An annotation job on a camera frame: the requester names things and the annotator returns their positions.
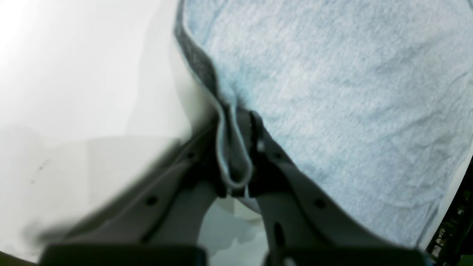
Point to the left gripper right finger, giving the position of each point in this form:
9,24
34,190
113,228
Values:
304,226

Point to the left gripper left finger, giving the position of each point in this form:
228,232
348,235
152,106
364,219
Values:
160,226

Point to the grey T-shirt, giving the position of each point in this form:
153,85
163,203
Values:
371,99

